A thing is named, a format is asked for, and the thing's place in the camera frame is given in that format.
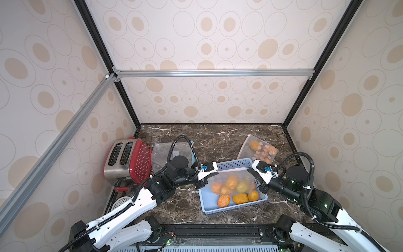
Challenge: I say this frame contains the orange potato row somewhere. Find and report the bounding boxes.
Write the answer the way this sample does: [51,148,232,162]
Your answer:
[211,183,224,195]
[225,175,239,189]

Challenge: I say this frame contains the clear blue zipper bag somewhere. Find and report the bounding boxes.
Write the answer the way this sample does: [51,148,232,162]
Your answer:
[151,140,195,174]

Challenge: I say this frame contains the clear pink zipper bag spare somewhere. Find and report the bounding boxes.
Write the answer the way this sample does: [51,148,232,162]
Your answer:
[208,168,257,196]

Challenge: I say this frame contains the orange potato back row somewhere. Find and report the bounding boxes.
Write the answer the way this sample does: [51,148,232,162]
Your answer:
[225,175,239,189]

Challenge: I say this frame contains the clear pink zipper bag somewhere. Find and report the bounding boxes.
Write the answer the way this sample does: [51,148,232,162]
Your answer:
[237,134,278,164]

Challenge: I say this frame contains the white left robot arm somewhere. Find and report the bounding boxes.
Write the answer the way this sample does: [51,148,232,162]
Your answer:
[61,155,218,252]

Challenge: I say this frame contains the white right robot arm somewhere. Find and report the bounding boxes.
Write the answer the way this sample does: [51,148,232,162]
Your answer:
[247,161,386,252]

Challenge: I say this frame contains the light blue plastic basket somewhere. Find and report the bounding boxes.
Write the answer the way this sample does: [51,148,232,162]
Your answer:
[199,158,268,215]

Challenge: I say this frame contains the orange wrinkled potato front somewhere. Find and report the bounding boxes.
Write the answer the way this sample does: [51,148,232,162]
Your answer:
[217,195,231,208]

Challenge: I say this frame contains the yellow potato front middle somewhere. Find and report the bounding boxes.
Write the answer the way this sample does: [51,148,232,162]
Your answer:
[233,193,249,205]

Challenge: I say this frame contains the red steel toaster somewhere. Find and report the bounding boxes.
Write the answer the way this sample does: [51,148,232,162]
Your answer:
[103,137,152,185]

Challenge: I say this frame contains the white patterned bowl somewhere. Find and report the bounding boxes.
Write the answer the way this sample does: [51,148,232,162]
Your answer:
[111,196,131,211]

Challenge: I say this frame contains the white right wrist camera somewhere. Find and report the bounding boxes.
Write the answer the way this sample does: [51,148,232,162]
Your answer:
[251,160,273,184]

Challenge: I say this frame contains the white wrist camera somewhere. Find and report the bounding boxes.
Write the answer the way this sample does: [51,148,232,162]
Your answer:
[197,162,218,181]
[251,160,273,184]

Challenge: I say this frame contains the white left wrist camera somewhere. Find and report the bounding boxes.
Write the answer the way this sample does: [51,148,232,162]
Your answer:
[197,162,218,181]

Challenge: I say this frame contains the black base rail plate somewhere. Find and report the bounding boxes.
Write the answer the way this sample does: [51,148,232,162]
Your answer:
[103,185,353,252]

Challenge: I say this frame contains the silver aluminium rail back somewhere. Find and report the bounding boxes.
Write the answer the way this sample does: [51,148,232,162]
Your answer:
[115,69,315,78]

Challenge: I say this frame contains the silver aluminium rail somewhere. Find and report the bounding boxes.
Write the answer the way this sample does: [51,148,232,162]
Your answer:
[1,72,117,235]
[115,69,315,78]

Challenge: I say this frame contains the silver aluminium rail left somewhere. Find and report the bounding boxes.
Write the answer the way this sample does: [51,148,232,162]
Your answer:
[1,72,117,235]

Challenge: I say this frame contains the black corner frame post left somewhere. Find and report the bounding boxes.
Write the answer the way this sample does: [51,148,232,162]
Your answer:
[73,0,141,129]

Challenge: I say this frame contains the black corner frame post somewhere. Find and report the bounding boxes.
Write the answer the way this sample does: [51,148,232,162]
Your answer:
[73,0,141,129]
[283,0,364,130]

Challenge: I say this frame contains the black corner frame post right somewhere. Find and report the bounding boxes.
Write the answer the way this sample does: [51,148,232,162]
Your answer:
[283,0,364,130]

